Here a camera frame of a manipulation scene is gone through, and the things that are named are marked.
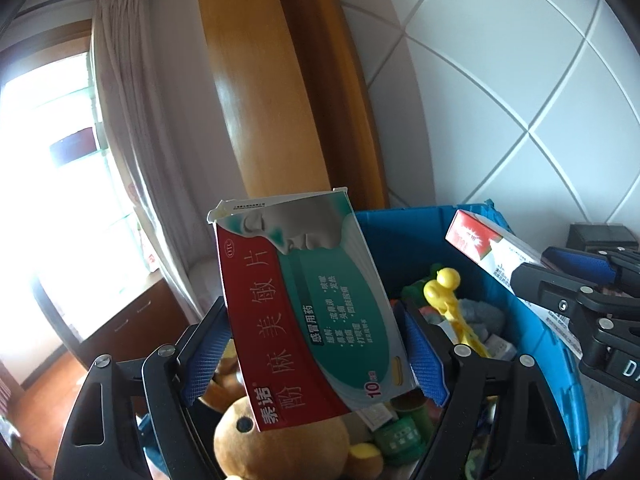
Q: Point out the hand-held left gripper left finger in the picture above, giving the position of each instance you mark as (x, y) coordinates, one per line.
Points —
(205, 355)

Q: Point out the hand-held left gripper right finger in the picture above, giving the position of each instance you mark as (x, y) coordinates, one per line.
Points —
(425, 360)

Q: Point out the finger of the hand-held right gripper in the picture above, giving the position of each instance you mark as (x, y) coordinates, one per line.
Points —
(575, 262)
(545, 285)

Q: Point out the yellow giraffe toy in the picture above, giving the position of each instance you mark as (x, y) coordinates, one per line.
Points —
(445, 285)

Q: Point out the long red and white box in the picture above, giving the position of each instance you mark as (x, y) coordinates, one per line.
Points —
(480, 240)

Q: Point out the red and green medicine box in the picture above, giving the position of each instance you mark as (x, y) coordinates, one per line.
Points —
(310, 310)

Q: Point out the blue plastic crate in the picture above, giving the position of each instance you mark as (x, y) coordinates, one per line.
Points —
(400, 230)

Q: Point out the black gift box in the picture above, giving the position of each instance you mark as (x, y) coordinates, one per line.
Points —
(600, 235)

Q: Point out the dark green can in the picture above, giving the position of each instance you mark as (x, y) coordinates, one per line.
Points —
(412, 407)

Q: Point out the grey blue cloth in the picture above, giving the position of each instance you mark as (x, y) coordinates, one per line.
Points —
(477, 317)

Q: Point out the wooden drawer cabinet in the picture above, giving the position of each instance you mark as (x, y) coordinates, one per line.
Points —
(130, 317)

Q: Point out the bright green labelled jar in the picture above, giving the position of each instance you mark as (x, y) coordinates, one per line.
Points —
(397, 440)

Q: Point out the brown teddy bear plush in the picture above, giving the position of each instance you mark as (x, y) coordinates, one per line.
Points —
(280, 450)

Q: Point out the window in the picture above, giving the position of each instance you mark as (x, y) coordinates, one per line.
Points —
(50, 185)

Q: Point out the white curtain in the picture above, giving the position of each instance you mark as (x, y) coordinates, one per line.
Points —
(130, 110)

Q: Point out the wooden door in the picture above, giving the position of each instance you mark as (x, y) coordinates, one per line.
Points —
(280, 85)

